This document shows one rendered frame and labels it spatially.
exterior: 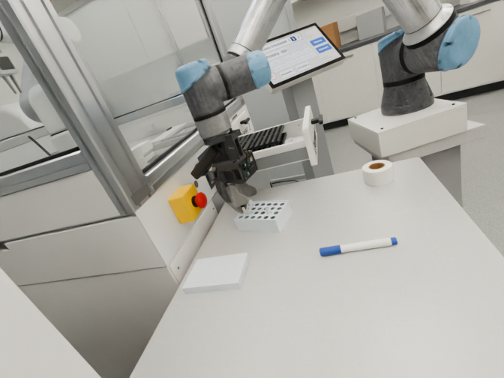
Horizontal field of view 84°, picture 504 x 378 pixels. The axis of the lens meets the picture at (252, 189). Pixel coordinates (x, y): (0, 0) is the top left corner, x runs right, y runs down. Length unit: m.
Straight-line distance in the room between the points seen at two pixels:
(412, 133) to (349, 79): 2.82
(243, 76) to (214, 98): 0.08
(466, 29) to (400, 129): 0.26
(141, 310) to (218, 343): 0.37
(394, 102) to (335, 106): 2.79
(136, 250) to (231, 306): 0.25
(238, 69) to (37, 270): 0.71
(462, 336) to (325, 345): 0.17
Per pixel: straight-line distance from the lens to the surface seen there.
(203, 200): 0.69
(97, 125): 0.60
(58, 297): 0.98
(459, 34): 0.88
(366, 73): 3.71
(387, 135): 0.89
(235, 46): 0.77
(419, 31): 0.86
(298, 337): 0.47
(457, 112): 0.98
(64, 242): 0.79
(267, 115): 2.55
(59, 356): 0.22
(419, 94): 1.00
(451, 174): 1.11
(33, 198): 0.76
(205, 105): 0.60
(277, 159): 0.82
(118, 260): 0.73
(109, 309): 0.90
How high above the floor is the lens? 1.13
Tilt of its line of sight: 24 degrees down
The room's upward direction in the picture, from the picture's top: 21 degrees counter-clockwise
